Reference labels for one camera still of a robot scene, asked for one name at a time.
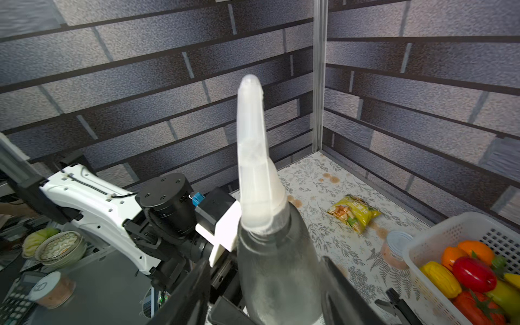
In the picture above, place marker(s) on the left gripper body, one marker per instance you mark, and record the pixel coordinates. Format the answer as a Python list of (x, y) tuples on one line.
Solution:
[(226, 303)]

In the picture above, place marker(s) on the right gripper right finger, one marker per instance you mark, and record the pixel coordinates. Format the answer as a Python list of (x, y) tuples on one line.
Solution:
[(341, 303)]

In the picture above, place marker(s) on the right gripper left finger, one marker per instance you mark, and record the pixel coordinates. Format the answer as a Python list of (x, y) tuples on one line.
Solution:
[(188, 304)]

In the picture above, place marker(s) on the grey translucent spray bottle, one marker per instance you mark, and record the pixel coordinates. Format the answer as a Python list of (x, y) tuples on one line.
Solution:
[(280, 274)]

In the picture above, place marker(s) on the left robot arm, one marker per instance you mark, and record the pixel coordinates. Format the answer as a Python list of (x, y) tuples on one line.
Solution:
[(182, 240)]

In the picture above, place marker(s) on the tin can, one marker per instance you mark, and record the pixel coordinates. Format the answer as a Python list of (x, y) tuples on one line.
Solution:
[(393, 247)]

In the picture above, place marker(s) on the yellow snack bag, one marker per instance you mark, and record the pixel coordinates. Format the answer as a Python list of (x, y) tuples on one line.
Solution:
[(354, 212)]

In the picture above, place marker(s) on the white plastic basket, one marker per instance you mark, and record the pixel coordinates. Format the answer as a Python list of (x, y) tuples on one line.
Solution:
[(430, 245)]

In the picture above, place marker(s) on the yellow lemon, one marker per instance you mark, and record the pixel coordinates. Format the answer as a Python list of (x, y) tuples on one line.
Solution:
[(442, 278)]

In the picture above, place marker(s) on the red apple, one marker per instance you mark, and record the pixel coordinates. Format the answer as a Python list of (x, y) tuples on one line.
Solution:
[(474, 274)]

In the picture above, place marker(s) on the cream ceramic bowl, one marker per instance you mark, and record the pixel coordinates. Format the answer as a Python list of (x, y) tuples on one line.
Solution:
[(53, 248)]

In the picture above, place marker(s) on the yellow banana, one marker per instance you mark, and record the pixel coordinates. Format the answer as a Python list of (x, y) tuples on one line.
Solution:
[(506, 294)]

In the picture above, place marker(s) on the black calculator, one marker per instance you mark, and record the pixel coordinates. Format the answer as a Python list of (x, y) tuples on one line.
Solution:
[(17, 307)]

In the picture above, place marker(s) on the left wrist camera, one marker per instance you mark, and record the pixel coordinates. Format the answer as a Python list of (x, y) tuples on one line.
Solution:
[(218, 215)]

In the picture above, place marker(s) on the left aluminium frame post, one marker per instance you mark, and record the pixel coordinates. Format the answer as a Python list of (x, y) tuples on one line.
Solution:
[(21, 175)]

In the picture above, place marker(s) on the aluminium frame post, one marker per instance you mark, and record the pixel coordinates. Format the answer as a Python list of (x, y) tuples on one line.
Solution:
[(21, 175), (319, 70)]

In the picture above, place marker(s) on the right aluminium frame post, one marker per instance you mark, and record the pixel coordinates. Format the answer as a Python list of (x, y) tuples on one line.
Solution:
[(319, 70)]

